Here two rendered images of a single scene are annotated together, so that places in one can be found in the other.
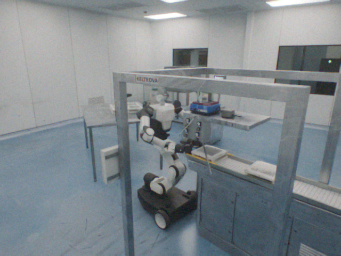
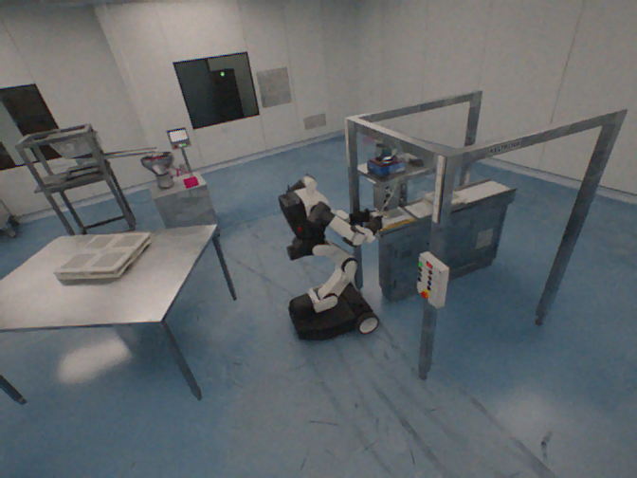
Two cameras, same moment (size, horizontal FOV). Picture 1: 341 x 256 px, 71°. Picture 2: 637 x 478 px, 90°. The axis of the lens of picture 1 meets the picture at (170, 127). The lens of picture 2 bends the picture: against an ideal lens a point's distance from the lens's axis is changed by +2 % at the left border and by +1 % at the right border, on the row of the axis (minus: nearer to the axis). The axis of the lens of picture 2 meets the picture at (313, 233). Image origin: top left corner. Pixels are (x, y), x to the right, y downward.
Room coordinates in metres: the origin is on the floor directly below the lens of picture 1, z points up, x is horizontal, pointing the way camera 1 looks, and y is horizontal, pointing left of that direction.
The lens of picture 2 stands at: (1.50, 1.84, 2.16)
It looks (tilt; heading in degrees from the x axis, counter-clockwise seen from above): 32 degrees down; 299
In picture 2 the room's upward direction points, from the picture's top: 8 degrees counter-clockwise
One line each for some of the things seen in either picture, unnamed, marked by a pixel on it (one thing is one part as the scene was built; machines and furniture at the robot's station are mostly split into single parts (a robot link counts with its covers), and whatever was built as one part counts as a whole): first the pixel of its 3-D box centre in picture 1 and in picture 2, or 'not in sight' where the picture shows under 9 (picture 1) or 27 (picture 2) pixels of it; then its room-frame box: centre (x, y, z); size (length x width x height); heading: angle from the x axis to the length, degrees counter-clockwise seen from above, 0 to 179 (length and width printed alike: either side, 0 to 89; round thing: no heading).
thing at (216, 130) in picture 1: (204, 124); (187, 211); (4.79, -0.72, 0.38); 0.63 x 0.57 x 0.76; 54
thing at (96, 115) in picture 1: (118, 112); (100, 270); (3.91, 0.88, 0.83); 1.50 x 1.10 x 0.04; 23
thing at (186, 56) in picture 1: (189, 66); (5, 130); (8.02, -0.61, 1.43); 1.32 x 0.01 x 1.11; 54
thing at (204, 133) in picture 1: (196, 127); (390, 193); (2.00, -0.23, 1.14); 0.22 x 0.11 x 0.20; 46
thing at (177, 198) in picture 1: (163, 193); (326, 303); (2.46, 0.07, 0.19); 0.64 x 0.52 x 0.33; 46
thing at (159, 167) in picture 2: not in sight; (167, 170); (4.86, -0.71, 0.95); 0.49 x 0.36 x 0.37; 54
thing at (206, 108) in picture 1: (204, 106); not in sight; (2.05, -0.30, 1.31); 0.21 x 0.20 x 0.09; 136
